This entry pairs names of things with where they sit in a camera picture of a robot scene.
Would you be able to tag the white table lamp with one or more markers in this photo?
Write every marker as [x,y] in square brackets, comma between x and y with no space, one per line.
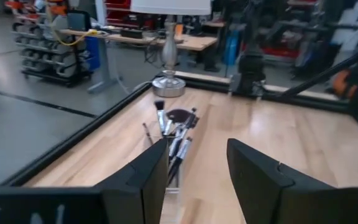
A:
[169,49]

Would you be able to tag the black fan makeup brush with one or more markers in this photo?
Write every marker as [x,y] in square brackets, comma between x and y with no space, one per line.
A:
[179,115]

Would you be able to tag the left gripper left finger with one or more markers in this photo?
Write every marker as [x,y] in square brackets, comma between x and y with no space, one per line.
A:
[73,208]

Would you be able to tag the storage cart gray items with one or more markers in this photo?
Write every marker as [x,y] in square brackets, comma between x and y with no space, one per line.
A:
[57,59]

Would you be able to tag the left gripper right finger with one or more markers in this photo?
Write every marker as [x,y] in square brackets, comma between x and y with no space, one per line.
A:
[291,205]

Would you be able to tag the clear plastic bag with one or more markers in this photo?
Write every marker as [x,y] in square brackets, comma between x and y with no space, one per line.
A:
[172,189]

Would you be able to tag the black powder brush silver ferrule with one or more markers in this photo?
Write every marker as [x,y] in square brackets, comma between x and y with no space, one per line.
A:
[161,119]

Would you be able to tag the red shelf unit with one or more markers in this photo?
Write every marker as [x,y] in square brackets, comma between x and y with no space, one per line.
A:
[117,12]

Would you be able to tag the black box on desk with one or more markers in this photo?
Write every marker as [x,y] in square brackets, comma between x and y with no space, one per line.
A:
[131,33]

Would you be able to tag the gray desk leg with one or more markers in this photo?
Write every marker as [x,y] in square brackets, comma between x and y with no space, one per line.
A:
[104,62]

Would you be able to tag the blue bin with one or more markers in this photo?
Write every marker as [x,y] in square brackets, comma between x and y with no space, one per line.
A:
[92,53]

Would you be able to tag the wooden desk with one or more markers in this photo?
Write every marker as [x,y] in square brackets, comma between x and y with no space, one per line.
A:
[194,42]

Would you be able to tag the small black monitor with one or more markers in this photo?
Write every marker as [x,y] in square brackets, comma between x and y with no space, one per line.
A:
[78,21]

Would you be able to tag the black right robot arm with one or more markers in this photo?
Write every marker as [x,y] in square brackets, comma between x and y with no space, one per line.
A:
[250,68]

